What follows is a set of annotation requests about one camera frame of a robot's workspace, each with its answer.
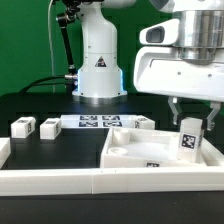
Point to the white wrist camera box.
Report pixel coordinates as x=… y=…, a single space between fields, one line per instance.
x=164 y=34

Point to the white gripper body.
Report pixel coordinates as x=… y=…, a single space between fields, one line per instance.
x=159 y=70

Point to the white square table top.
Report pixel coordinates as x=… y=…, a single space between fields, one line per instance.
x=141 y=148

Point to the white marker base plate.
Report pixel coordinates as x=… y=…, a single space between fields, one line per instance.
x=95 y=121

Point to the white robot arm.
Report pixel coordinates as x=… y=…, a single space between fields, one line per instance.
x=181 y=58

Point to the white U-shaped obstacle fence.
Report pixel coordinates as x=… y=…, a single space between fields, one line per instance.
x=97 y=181

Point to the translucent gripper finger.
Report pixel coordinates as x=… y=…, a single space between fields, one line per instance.
x=175 y=108
x=215 y=109

